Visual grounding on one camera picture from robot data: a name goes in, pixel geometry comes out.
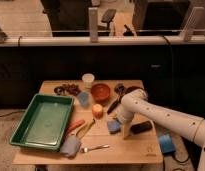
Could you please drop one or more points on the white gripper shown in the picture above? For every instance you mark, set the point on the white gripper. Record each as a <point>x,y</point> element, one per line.
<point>125,117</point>

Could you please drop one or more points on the blue sponge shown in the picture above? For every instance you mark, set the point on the blue sponge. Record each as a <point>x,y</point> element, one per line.
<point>113,126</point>

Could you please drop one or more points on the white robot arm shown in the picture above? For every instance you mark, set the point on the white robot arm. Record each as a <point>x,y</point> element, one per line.
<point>188,126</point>

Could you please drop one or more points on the black rectangular sponge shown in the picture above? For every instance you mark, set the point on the black rectangular sponge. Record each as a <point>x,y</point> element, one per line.
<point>141,127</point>

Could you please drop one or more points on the green plastic tray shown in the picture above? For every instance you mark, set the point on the green plastic tray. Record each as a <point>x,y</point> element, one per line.
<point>44,122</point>

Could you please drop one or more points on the wooden table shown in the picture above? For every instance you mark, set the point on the wooden table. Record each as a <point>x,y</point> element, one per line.
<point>139,149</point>

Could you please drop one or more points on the orange cup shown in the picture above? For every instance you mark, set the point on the orange cup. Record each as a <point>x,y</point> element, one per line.
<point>97,111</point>

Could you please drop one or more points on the purple bowl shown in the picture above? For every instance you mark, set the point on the purple bowl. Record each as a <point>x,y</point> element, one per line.
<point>132,88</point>

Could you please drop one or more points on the orange bowl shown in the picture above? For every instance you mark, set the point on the orange bowl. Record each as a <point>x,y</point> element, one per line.
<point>100,92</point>

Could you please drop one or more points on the silver fork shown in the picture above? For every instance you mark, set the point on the silver fork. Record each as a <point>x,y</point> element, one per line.
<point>86,149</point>

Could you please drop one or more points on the light blue cup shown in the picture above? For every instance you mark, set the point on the light blue cup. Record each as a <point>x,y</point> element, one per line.
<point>83,98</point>

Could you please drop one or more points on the grey folded cloth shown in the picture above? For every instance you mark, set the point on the grey folded cloth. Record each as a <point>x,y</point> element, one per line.
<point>70,146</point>

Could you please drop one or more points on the white cup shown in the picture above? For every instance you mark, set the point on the white cup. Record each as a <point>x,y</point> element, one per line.
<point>88,80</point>

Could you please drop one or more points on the black office chair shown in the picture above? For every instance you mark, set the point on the black office chair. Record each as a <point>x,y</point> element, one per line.
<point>106,20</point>

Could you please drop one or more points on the black handled scissors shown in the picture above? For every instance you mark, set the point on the black handled scissors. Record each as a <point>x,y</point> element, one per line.
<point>119,89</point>

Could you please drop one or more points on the yellow handled tool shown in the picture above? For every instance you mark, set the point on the yellow handled tool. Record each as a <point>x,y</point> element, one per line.
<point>83,130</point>

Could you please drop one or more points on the orange handled tool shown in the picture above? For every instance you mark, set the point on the orange handled tool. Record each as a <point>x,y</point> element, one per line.
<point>74,125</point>

